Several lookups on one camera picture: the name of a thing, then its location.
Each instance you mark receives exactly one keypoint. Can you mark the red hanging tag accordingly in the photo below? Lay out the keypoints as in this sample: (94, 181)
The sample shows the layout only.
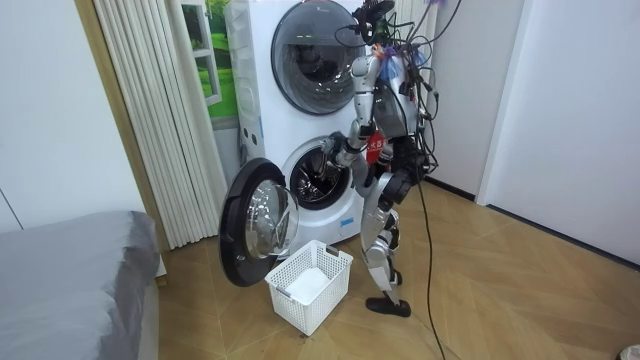
(376, 147)

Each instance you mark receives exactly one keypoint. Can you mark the white plastic laundry basket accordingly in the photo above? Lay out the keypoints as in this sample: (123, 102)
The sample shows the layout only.
(327, 287)

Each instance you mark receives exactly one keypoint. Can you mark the robot body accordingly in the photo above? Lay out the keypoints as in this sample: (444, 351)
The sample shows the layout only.
(395, 110)

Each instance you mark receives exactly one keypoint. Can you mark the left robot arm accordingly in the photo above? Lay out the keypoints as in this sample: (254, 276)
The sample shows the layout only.
(364, 100)

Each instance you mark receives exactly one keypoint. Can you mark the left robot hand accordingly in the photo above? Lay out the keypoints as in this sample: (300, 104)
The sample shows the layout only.
(334, 142)

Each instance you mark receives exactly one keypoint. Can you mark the white stacked washing machines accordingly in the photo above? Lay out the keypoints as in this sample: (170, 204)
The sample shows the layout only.
(270, 125)

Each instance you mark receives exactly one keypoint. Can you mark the robot legs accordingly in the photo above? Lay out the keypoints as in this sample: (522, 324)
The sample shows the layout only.
(375, 225)

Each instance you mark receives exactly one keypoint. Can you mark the round black washer door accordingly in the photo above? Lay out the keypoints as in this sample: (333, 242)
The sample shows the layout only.
(240, 220)

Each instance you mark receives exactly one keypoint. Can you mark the white cloth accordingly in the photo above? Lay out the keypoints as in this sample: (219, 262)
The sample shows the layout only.
(307, 285)

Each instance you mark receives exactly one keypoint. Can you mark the grey bed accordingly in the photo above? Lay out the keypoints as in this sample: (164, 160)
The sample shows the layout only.
(60, 290)

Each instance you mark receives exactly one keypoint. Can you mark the white pleated curtain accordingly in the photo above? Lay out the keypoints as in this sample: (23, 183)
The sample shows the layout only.
(165, 150)

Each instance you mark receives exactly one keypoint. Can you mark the window landscape wall poster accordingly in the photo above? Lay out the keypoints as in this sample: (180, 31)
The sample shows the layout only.
(220, 65)

